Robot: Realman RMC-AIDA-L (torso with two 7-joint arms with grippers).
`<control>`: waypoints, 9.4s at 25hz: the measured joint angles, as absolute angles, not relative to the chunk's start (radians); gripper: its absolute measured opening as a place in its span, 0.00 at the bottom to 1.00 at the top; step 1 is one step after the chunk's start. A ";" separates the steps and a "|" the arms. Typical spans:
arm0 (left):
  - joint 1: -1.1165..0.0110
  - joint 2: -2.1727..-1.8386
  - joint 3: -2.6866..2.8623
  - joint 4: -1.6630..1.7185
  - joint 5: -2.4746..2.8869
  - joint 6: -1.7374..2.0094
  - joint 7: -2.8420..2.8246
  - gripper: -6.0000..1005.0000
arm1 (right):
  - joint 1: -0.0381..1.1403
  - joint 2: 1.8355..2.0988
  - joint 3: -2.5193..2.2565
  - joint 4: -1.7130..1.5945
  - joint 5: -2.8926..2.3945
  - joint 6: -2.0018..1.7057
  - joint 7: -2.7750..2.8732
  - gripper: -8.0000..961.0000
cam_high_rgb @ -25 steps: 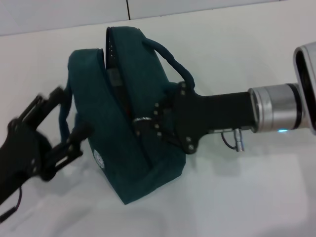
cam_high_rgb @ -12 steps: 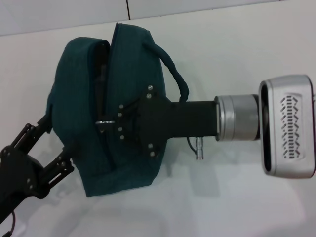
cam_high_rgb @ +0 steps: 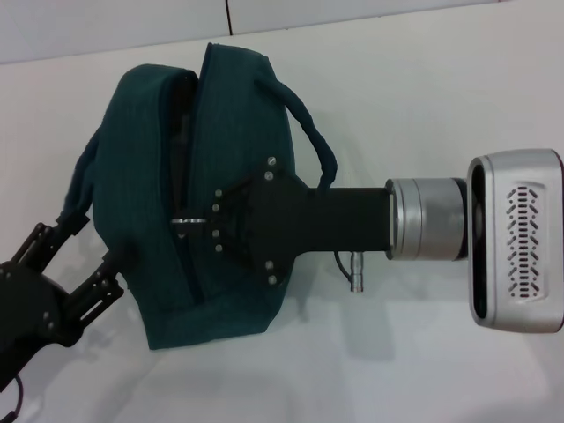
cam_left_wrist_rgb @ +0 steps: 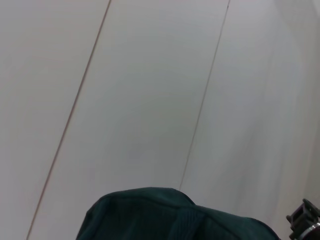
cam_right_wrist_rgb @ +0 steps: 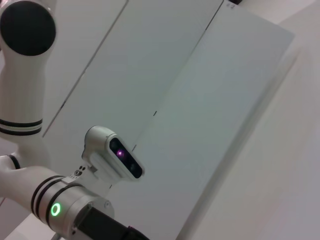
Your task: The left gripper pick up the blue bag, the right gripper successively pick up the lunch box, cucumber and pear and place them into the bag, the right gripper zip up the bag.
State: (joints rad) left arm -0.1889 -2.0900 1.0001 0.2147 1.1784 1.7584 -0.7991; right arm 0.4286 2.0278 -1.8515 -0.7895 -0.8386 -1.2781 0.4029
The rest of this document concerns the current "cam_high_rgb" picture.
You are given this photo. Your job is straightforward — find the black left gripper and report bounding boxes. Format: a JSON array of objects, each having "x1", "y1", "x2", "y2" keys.
[{"x1": 0, "y1": 213, "x2": 138, "y2": 381}]

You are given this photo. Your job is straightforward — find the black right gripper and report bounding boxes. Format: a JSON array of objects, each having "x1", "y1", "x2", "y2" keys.
[{"x1": 208, "y1": 156, "x2": 394, "y2": 287}]

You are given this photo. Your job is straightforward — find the silver zipper pull ring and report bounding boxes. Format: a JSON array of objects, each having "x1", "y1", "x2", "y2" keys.
[{"x1": 170, "y1": 217, "x2": 209, "y2": 239}]

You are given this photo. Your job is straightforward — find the dark teal fabric bag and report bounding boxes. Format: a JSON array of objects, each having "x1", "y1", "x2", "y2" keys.
[{"x1": 63, "y1": 41, "x2": 339, "y2": 353}]

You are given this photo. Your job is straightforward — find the right gripper cable with connector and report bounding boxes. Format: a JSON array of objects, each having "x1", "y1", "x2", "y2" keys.
[{"x1": 332, "y1": 249, "x2": 369, "y2": 293}]

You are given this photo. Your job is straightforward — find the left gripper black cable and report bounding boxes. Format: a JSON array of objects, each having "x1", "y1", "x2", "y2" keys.
[{"x1": 0, "y1": 374, "x2": 24, "y2": 418}]

